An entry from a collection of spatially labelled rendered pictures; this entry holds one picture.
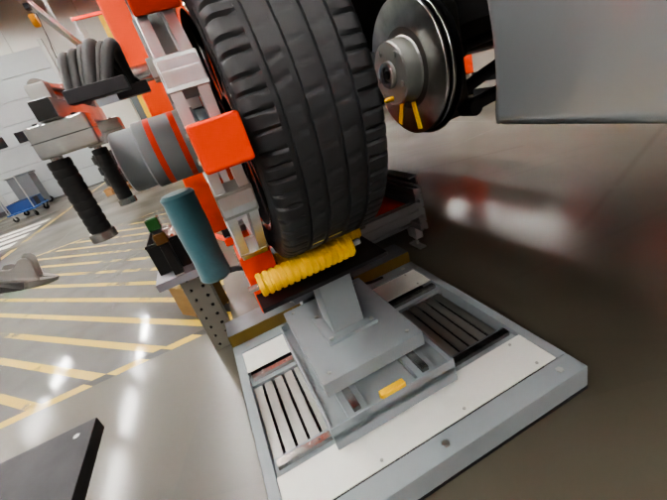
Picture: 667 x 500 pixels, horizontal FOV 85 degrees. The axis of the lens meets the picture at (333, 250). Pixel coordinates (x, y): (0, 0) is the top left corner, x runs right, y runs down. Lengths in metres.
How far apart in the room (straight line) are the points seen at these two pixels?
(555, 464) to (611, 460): 0.11
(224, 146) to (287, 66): 0.16
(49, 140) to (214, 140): 0.29
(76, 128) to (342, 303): 0.72
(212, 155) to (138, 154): 0.32
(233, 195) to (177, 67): 0.20
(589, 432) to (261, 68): 1.03
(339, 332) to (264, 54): 0.75
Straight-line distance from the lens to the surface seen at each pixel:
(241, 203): 0.65
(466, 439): 0.99
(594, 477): 1.06
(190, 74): 0.64
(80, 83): 0.72
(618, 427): 1.14
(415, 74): 0.97
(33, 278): 0.91
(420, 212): 1.77
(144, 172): 0.86
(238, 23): 0.63
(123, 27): 1.34
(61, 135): 0.73
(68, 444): 1.18
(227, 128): 0.55
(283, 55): 0.62
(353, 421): 0.97
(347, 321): 1.08
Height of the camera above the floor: 0.89
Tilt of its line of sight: 24 degrees down
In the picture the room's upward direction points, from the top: 18 degrees counter-clockwise
